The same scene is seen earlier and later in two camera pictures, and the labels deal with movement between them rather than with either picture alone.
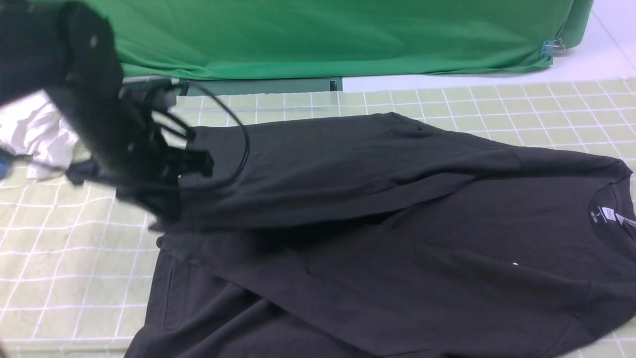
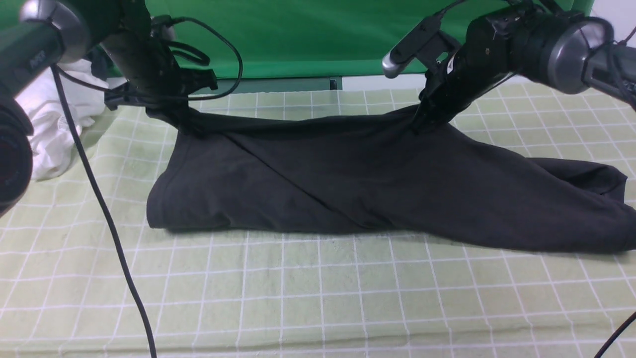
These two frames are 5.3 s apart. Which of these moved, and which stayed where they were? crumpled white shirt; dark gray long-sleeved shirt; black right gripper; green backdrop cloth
Moved: dark gray long-sleeved shirt; black right gripper
Stayed: crumpled white shirt; green backdrop cloth
